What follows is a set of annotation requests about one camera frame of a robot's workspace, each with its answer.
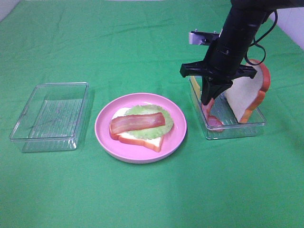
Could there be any pink round plate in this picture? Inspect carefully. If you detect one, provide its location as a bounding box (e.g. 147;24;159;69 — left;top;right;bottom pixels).
95;93;187;164

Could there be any left clear plastic tray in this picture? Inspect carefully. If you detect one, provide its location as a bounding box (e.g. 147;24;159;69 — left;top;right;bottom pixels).
9;82;89;152

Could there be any toy lettuce leaf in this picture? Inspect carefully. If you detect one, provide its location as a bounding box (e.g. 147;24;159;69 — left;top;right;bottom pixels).
123;104;174;140

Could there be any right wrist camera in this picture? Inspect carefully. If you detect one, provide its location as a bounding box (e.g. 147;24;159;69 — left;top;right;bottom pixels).
189;30;220;46

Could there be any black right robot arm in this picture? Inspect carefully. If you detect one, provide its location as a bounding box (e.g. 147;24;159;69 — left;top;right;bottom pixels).
180;0;304;105

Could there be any right clear plastic tray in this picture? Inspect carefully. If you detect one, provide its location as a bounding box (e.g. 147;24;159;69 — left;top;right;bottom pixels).
189;76;266;140

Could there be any yellow toy cheese slice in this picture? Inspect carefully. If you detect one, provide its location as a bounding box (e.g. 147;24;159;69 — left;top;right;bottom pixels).
190;76;201;100

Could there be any toy bacon strip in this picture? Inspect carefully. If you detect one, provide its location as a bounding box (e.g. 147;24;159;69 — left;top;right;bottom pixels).
109;112;165;134
201;98;223;127

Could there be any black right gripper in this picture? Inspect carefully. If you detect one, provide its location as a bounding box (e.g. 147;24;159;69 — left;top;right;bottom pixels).
180;39;257;105

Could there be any clear plastic tray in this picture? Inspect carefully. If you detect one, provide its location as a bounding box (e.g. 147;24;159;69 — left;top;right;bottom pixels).
189;76;266;140
9;82;89;152

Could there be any toy bread slice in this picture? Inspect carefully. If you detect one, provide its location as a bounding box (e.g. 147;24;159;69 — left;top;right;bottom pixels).
109;107;166;152
224;59;271;124

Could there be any green tablecloth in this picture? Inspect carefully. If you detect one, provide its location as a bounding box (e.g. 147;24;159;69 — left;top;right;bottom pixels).
0;0;304;228

